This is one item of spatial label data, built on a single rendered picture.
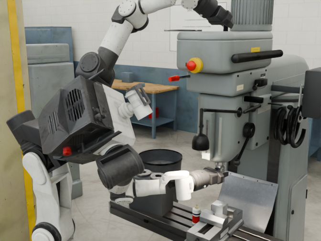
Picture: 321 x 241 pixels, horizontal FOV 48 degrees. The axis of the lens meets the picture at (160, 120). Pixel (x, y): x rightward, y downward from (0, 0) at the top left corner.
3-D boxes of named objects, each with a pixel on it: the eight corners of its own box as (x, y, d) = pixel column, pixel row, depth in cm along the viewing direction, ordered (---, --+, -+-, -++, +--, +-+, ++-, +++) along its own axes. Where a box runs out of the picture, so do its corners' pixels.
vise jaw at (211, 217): (222, 228, 167) (222, 221, 166) (199, 220, 174) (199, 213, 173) (228, 223, 171) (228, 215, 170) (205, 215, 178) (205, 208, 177)
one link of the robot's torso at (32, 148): (14, 153, 152) (33, 141, 147) (34, 144, 164) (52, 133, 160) (30, 180, 152) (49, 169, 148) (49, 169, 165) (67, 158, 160)
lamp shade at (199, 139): (190, 149, 148) (190, 135, 146) (193, 145, 154) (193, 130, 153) (208, 151, 146) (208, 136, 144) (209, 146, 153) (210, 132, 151)
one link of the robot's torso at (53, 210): (31, 254, 159) (13, 153, 149) (54, 233, 175) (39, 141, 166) (60, 257, 154) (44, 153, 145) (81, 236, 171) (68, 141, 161)
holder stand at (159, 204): (161, 217, 191) (161, 181, 186) (128, 206, 202) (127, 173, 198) (173, 208, 201) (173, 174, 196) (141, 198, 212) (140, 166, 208)
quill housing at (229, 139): (230, 168, 157) (234, 95, 149) (191, 158, 169) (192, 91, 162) (249, 157, 171) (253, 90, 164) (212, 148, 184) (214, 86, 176)
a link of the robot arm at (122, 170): (110, 193, 136) (113, 183, 124) (99, 173, 139) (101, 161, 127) (137, 180, 141) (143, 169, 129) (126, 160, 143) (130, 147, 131)
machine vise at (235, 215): (211, 255, 158) (212, 233, 156) (183, 244, 167) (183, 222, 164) (244, 222, 185) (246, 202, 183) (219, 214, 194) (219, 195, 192)
